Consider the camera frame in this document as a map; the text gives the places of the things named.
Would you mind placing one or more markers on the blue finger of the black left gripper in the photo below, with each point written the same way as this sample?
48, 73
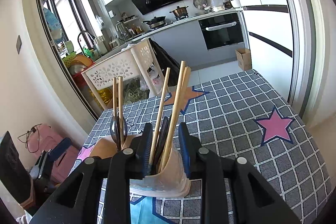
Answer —
60, 149

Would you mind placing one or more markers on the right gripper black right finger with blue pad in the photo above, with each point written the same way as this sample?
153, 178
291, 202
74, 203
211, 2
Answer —
253, 199

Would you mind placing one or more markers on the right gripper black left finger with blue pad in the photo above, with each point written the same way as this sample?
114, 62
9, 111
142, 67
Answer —
76, 199

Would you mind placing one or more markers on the grey metal knife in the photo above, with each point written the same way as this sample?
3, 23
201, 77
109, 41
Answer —
161, 140

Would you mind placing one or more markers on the bamboo chopstick blue patterned end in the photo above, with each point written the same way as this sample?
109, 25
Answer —
184, 86

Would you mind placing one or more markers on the bamboo chopstick with engraving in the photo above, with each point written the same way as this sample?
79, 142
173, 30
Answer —
120, 110

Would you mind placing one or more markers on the thin curved bamboo chopstick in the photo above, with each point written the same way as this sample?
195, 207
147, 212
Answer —
159, 117

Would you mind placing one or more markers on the curved kitchen faucet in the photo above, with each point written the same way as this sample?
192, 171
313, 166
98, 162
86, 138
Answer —
85, 40

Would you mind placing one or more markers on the pink bag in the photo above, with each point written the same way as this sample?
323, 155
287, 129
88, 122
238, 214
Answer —
43, 137

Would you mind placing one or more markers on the white plastic utensil holder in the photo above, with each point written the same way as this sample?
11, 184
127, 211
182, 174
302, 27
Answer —
170, 183

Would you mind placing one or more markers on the grey checked star tablecloth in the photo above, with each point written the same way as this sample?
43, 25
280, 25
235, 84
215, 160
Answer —
223, 118

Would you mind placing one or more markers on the white perforated storage cart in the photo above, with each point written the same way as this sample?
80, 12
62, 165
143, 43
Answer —
130, 63

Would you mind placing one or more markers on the cardboard box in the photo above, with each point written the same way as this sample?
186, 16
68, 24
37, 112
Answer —
244, 58

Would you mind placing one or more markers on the black garment on cart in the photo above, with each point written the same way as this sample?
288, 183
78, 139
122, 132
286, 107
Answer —
166, 61

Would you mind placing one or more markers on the black built-in oven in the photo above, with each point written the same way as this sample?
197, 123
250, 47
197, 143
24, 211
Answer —
222, 30

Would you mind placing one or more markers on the black wok pan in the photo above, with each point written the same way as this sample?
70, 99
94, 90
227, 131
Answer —
156, 21

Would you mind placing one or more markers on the white refrigerator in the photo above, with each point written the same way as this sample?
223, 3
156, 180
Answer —
270, 39

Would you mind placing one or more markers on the brass cooking pot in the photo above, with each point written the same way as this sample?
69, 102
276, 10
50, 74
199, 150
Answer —
180, 11

